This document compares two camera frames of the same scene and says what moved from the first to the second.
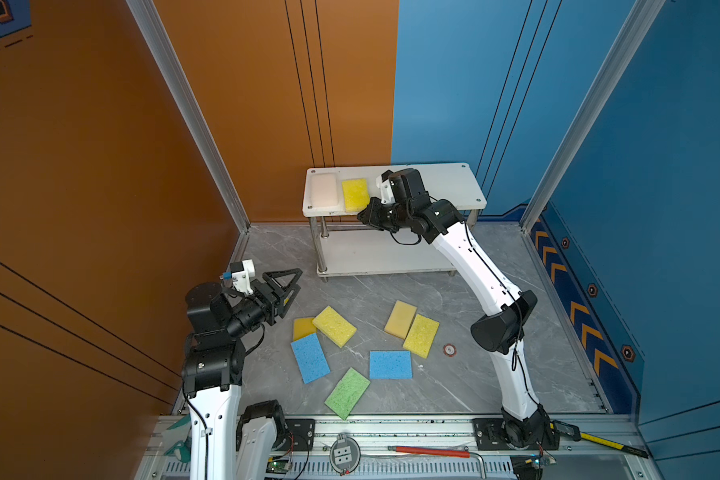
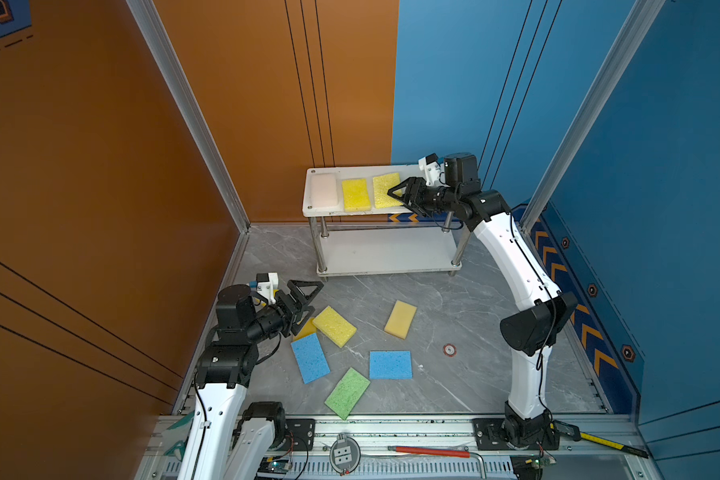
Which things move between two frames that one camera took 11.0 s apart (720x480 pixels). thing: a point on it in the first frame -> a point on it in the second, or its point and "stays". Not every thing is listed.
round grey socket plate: x=344 y=455 stays
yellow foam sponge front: x=356 y=194 stays
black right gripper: x=372 y=218 -> x=412 y=185
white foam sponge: x=324 y=190 stays
